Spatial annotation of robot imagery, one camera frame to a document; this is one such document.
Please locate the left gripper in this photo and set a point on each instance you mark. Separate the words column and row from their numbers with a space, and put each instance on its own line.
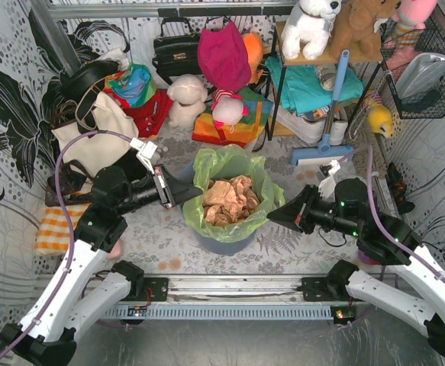
column 165, row 187

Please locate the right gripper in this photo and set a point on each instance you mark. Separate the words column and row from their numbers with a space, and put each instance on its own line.
column 304, row 213

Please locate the green trash bag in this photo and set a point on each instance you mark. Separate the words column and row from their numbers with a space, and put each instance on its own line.
column 228, row 162

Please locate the blue trash bin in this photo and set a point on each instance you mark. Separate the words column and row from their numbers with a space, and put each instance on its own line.
column 212, row 245

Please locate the blue floor squeegee mop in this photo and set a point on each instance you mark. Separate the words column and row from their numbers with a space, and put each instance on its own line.
column 324, row 152

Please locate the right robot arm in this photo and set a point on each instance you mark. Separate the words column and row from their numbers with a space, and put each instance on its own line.
column 386, row 240

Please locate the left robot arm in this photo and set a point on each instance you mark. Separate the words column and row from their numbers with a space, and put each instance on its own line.
column 48, row 334

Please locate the rainbow striped bag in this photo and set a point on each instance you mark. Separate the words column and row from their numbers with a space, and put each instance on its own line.
column 247, row 130

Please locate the colourful printed bag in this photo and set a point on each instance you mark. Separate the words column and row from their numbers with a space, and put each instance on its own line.
column 131, row 88

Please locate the magenta cloth bag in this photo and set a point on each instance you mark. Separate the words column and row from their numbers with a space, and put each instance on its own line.
column 223, row 59

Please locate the silver foil bag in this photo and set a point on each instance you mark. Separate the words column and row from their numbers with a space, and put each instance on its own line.
column 421, row 75

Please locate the crumpled brown paper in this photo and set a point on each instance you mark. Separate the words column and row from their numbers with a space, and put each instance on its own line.
column 229, row 201

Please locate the red cloth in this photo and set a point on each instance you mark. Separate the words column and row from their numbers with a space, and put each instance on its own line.
column 150, row 117

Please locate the pink plush roll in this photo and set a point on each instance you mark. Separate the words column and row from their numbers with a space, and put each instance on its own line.
column 116, row 251

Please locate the magenta striped sock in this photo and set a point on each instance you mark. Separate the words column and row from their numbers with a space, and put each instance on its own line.
column 366, row 259

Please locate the white sneakers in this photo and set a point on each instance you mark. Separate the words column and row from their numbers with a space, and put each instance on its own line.
column 310, row 132

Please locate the pink white plush doll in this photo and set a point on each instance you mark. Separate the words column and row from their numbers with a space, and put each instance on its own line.
column 228, row 108

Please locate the cream plush sheep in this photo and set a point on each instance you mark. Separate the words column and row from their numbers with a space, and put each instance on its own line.
column 188, row 94

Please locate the brown patterned handbag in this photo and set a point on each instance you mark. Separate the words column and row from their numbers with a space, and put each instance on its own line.
column 75, row 185

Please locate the teal folded cloth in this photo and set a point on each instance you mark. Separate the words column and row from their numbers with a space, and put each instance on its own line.
column 302, row 91

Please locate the yellow plush duck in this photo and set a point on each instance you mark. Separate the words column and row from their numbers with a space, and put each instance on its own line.
column 378, row 115

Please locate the orange checkered cloth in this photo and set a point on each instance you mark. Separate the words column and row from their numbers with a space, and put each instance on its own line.
column 53, row 235

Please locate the black leather handbag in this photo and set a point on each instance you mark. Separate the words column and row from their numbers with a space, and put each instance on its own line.
column 178, row 55

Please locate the black round hat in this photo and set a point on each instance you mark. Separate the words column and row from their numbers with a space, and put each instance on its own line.
column 75, row 86

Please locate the orange plush toy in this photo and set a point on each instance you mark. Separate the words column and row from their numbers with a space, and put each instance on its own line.
column 254, row 46

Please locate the black wooden shelf rack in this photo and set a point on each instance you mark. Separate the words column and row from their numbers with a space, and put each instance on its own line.
column 276, row 84

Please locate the brown teddy bear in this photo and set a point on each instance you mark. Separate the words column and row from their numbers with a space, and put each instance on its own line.
column 356, row 23

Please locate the white plush dog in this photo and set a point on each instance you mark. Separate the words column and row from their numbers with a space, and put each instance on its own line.
column 308, row 28

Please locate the pink plush toy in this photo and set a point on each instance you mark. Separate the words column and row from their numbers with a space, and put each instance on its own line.
column 410, row 20

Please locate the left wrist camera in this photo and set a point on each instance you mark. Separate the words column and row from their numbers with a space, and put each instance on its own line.
column 147, row 153

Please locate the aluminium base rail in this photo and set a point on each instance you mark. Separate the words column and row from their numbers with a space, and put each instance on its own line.
column 237, row 287

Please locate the black wire basket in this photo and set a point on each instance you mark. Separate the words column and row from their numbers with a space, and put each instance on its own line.
column 426, row 105

